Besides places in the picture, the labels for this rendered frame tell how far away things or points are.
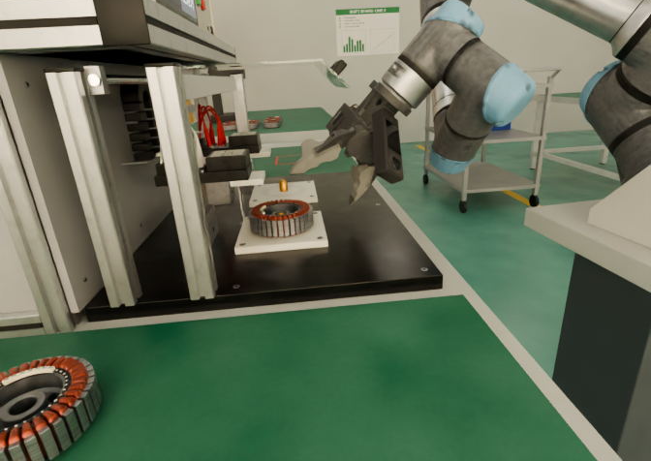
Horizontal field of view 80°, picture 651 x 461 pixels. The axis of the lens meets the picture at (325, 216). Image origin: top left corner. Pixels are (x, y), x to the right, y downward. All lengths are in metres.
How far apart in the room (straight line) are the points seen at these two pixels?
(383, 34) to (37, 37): 5.79
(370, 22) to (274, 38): 1.37
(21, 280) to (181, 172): 0.24
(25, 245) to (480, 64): 0.61
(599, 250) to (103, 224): 0.75
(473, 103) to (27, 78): 0.55
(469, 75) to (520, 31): 6.30
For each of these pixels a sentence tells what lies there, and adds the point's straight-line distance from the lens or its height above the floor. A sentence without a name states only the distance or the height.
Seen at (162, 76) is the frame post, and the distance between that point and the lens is 0.47.
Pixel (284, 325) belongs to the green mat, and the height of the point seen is 0.75.
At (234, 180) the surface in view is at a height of 0.88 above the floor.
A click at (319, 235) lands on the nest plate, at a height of 0.78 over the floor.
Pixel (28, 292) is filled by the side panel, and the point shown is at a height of 0.80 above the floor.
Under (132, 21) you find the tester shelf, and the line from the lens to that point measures 0.46.
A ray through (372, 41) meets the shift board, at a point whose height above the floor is 1.48.
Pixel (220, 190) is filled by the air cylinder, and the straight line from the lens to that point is 0.90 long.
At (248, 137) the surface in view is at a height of 0.92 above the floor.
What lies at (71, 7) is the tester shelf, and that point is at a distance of 0.48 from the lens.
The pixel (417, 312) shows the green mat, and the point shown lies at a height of 0.75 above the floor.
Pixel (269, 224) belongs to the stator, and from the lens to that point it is 0.64.
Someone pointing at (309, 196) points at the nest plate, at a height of 0.78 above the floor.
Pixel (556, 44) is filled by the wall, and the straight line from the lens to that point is 7.20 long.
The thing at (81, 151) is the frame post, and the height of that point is 0.97.
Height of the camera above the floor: 1.03
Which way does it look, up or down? 20 degrees down
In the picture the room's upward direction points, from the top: 3 degrees counter-clockwise
